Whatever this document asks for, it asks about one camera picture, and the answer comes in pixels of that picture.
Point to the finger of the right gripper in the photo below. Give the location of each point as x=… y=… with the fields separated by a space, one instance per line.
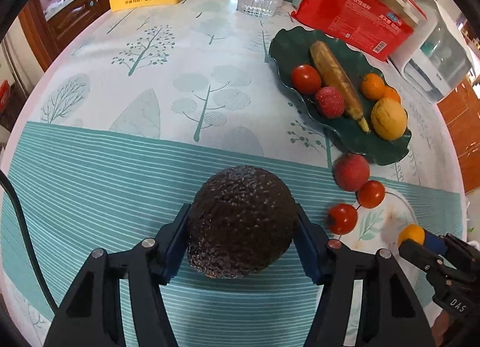
x=450 y=247
x=436 y=266

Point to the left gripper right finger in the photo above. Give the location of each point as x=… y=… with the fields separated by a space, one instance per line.
x=390 y=313

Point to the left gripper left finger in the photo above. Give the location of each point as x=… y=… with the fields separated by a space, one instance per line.
x=110 y=287

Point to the small orange kumquat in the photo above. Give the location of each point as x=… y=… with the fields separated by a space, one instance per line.
x=412 y=232

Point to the dark avocado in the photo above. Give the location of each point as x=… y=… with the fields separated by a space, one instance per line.
x=242 y=220

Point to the right hand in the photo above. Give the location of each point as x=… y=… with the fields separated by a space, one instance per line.
x=447 y=330

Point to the cherry tomato near lychee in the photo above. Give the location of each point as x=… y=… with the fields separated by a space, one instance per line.
x=371 y=194

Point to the small red cherry tomato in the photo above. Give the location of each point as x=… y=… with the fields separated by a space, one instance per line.
x=342 y=219

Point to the red lychee on table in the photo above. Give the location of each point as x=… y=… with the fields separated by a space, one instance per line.
x=351 y=172

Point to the yellow round pear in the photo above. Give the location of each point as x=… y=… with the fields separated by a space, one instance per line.
x=389 y=119

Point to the dark green leaf plate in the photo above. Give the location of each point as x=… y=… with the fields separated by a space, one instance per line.
x=291 y=48

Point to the red lychee on plate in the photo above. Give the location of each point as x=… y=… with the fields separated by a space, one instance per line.
x=330 y=102

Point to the white appliance with clear lid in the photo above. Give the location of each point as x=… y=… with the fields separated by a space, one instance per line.
x=435 y=57

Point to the brown overripe banana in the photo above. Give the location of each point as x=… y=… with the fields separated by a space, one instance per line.
x=333 y=75

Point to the white patterned tablecloth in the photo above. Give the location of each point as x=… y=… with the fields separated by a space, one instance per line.
x=102 y=158

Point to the red paper cup package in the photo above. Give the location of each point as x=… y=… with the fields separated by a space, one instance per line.
x=377 y=27

